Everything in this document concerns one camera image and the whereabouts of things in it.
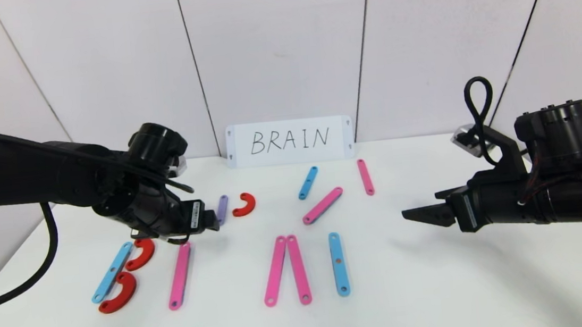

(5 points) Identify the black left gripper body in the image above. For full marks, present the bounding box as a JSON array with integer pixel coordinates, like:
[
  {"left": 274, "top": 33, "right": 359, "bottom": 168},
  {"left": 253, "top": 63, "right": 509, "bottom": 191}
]
[{"left": 156, "top": 186, "right": 208, "bottom": 242}]

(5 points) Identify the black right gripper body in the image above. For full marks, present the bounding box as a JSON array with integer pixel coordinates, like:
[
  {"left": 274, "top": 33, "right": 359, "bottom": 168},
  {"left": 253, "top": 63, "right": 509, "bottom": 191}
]
[{"left": 444, "top": 172, "right": 550, "bottom": 235}]

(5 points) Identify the short purple bar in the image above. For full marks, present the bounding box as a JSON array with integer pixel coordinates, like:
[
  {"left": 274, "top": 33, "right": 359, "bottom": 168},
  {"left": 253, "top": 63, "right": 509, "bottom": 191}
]
[{"left": 214, "top": 194, "right": 232, "bottom": 227}]

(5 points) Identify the red C-shaped piece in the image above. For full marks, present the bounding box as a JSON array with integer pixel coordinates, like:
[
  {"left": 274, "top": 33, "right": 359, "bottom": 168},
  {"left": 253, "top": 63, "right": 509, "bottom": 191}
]
[
  {"left": 95, "top": 270, "right": 140, "bottom": 315},
  {"left": 231, "top": 191, "right": 258, "bottom": 218},
  {"left": 123, "top": 237, "right": 157, "bottom": 272}
]

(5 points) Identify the pink bar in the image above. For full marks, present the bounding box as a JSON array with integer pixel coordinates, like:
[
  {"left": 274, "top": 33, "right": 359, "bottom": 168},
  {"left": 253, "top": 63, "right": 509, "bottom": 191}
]
[
  {"left": 285, "top": 234, "right": 314, "bottom": 306},
  {"left": 163, "top": 241, "right": 198, "bottom": 311},
  {"left": 356, "top": 158, "right": 376, "bottom": 197},
  {"left": 258, "top": 235, "right": 293, "bottom": 308},
  {"left": 299, "top": 186, "right": 347, "bottom": 226}
]

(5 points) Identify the white BRAIN sign card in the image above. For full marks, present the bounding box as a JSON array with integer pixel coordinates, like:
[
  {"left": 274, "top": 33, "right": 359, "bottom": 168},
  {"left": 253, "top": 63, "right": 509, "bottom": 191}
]
[{"left": 224, "top": 114, "right": 357, "bottom": 171}]

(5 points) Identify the long blue bar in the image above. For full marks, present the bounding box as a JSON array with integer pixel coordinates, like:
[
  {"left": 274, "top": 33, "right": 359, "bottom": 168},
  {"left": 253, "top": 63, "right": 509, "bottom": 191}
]
[{"left": 86, "top": 241, "right": 140, "bottom": 304}]

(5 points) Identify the short blue bar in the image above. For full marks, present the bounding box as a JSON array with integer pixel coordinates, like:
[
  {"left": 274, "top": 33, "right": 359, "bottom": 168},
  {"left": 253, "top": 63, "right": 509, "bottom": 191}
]
[{"left": 295, "top": 166, "right": 322, "bottom": 201}]

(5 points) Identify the blue bar with orange hole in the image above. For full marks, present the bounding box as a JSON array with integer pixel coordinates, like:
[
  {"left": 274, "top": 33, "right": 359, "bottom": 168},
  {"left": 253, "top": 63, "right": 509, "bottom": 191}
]
[{"left": 327, "top": 231, "right": 352, "bottom": 298}]

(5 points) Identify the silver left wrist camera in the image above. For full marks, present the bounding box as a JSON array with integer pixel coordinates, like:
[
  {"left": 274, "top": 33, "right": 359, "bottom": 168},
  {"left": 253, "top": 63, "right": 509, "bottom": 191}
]
[{"left": 165, "top": 155, "right": 189, "bottom": 177}]

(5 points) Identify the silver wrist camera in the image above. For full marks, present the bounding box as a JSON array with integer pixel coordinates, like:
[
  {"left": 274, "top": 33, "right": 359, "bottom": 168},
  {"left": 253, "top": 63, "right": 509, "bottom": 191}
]
[
  {"left": 165, "top": 155, "right": 189, "bottom": 177},
  {"left": 449, "top": 122, "right": 491, "bottom": 160}
]

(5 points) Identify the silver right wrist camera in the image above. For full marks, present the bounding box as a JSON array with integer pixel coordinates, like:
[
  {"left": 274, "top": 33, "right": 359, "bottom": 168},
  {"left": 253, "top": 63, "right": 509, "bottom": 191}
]
[{"left": 449, "top": 122, "right": 491, "bottom": 160}]

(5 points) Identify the black right camera bracket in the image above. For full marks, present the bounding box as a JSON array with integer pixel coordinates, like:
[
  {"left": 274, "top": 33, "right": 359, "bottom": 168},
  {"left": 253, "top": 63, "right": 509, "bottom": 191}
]
[{"left": 461, "top": 122, "right": 530, "bottom": 185}]

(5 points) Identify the black looped camera cable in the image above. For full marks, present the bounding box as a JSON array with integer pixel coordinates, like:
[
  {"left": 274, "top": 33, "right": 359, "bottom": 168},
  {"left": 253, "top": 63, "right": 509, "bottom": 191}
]
[{"left": 463, "top": 75, "right": 501, "bottom": 168}]

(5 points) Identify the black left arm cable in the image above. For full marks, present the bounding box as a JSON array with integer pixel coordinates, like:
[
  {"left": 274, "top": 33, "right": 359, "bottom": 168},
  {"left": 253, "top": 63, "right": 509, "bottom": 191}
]
[{"left": 0, "top": 201, "right": 66, "bottom": 317}]

